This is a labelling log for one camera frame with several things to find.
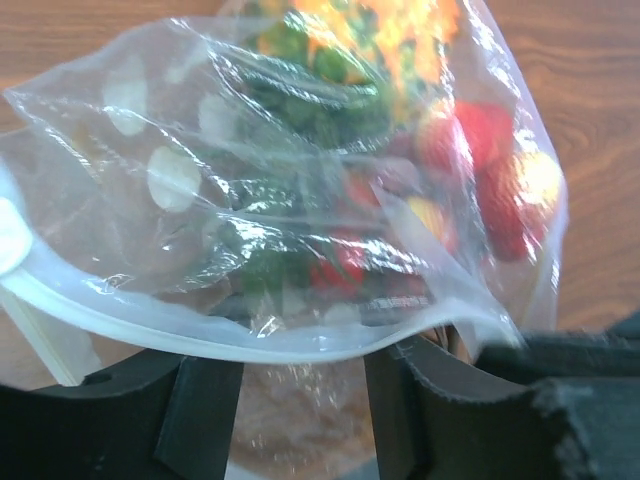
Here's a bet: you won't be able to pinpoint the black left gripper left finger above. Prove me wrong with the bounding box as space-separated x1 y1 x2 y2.
1 350 244 479

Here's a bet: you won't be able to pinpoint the fake strawberry bunch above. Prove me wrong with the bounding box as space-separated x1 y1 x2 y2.
297 100 565 292

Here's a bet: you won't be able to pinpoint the white fake garlic pieces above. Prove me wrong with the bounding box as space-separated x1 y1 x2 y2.
92 54 239 215

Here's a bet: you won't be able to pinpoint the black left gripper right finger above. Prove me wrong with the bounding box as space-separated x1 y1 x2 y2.
365 337 639 479

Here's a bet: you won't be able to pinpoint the clear zip top bag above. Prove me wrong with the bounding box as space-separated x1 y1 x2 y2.
1 1 568 465

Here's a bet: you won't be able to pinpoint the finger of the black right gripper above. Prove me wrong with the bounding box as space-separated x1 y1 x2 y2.
474 312 639 385

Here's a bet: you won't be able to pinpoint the fake pineapple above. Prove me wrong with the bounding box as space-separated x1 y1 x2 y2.
220 1 461 151

